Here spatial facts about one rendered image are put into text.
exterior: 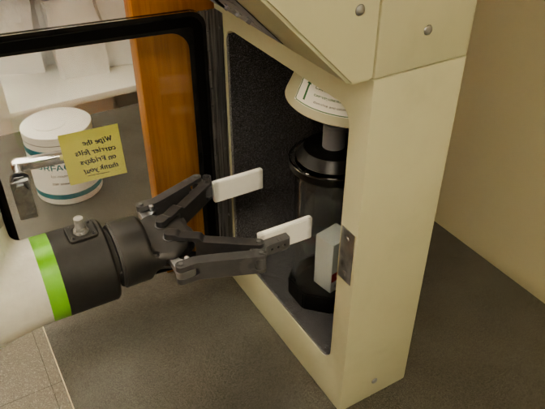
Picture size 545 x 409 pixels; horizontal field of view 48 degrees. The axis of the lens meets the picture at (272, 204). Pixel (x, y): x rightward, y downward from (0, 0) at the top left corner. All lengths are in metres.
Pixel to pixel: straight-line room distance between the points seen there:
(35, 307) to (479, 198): 0.77
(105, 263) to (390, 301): 0.33
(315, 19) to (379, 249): 0.29
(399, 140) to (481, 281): 0.51
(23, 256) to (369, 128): 0.36
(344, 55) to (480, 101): 0.58
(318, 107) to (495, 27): 0.43
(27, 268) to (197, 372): 0.34
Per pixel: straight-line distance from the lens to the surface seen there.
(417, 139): 0.62
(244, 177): 0.78
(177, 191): 0.76
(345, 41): 0.51
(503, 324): 1.01
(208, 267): 0.65
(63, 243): 0.65
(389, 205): 0.64
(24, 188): 0.82
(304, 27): 0.48
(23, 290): 0.64
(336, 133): 0.72
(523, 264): 1.11
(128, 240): 0.66
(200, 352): 0.91
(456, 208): 1.17
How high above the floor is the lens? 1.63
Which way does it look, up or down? 36 degrees down
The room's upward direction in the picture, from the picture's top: straight up
